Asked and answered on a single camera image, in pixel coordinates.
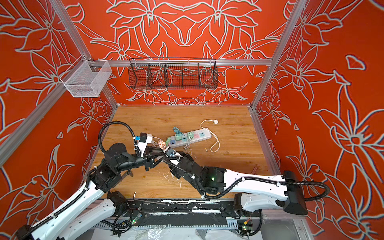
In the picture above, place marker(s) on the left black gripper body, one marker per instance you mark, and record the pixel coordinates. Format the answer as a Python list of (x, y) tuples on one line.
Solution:
[(147, 160)]

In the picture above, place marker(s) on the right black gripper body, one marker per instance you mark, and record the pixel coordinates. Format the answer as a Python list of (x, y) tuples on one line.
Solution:
[(176, 173)]

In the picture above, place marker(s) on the green charger plug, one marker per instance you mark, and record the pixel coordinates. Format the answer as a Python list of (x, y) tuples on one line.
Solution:
[(190, 135), (170, 153), (178, 137)]

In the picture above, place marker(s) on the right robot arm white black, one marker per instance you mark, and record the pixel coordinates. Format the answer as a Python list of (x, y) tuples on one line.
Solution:
[(253, 192)]

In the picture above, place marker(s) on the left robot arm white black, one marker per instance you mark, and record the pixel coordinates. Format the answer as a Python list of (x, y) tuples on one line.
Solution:
[(69, 221)]

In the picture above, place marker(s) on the white multicolour power strip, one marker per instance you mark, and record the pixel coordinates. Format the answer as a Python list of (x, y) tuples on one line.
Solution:
[(199, 135)]

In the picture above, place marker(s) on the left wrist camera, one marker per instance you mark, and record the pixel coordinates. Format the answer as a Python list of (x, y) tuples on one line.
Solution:
[(141, 142)]

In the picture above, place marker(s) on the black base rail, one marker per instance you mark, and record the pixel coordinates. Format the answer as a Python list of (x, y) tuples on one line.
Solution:
[(184, 213)]

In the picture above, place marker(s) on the black wire wall basket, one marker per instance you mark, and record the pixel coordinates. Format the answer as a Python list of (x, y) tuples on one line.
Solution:
[(173, 74)]

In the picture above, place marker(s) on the clear plastic wall bin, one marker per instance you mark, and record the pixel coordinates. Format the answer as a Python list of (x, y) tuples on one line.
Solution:
[(86, 79)]

